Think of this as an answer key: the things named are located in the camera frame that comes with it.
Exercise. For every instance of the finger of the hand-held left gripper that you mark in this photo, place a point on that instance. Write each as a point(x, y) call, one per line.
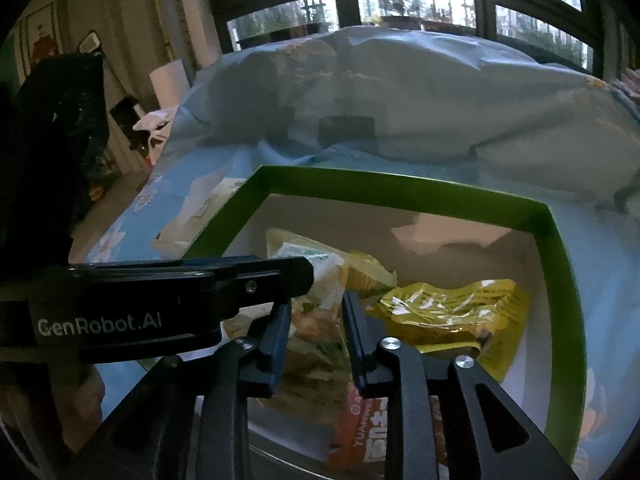
point(270, 277)

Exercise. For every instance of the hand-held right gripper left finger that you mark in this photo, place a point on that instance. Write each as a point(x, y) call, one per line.
point(272, 352)

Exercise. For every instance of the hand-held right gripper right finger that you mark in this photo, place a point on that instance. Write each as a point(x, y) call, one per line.
point(354, 342)

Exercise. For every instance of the beige green snack packet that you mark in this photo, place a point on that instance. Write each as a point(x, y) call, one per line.
point(320, 345)

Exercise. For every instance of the green white snack packet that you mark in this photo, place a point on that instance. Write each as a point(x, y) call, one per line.
point(305, 255)

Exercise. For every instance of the green cardboard box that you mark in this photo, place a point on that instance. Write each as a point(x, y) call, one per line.
point(400, 185)

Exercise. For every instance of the person's left hand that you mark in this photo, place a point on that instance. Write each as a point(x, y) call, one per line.
point(85, 405)

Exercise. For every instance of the crinkled yellow snack packet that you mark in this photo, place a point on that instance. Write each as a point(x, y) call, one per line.
point(370, 275)

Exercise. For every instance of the orange snack packet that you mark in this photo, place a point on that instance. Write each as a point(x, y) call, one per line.
point(370, 435)

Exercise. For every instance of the white tissue pack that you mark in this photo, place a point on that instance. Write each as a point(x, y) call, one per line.
point(200, 215)

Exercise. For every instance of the dark cloth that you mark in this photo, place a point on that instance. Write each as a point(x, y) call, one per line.
point(55, 150)

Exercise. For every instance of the white plastic bag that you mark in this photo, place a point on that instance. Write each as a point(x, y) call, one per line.
point(157, 130)

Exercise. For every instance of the white paper roll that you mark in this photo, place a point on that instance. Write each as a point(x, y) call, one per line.
point(170, 82)

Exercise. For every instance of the light blue quilt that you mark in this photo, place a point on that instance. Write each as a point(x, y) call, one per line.
point(425, 85)

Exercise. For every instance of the grey curtain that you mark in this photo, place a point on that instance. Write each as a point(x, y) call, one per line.
point(145, 15)

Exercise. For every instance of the pink floral cloth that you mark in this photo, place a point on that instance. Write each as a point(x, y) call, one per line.
point(631, 92)

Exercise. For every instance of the framed wall picture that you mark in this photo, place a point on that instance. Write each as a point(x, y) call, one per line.
point(42, 35)

